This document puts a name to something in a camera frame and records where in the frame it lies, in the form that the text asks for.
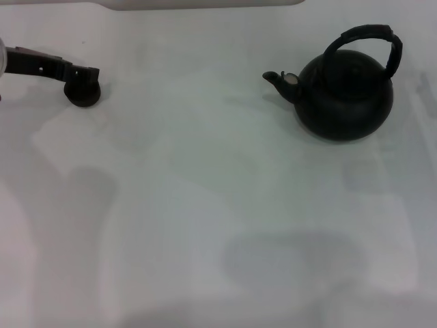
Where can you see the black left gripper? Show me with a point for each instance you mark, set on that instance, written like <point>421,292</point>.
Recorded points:
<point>34,65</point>

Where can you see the small black teacup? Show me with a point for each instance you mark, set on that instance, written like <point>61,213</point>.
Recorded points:
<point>82,97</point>

